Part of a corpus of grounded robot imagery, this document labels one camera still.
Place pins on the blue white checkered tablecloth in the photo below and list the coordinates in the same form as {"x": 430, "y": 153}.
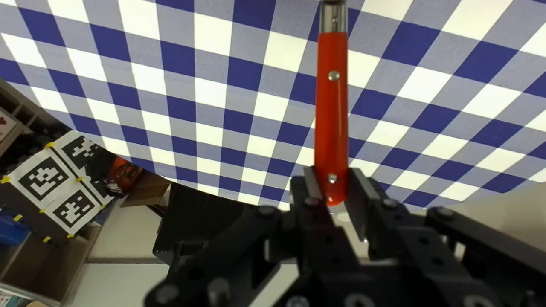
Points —
{"x": 197, "y": 85}

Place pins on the black white fiducial tag board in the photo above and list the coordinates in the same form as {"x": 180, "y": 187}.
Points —
{"x": 56, "y": 180}

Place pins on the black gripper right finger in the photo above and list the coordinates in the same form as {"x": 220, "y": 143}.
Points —
{"x": 431, "y": 256}

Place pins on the orange black package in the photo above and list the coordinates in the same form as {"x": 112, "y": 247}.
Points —
{"x": 122, "y": 172}

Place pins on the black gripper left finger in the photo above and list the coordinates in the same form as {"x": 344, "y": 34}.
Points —
{"x": 273, "y": 256}

